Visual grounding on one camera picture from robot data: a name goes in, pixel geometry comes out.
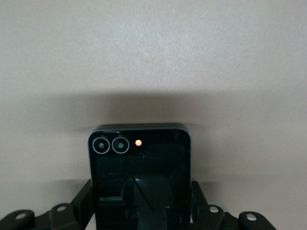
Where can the small black flip phone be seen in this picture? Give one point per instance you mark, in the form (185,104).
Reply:
(141,163)

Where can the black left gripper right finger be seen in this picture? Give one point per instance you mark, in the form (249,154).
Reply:
(213,218)

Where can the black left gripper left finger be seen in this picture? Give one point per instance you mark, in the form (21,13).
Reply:
(62,215)

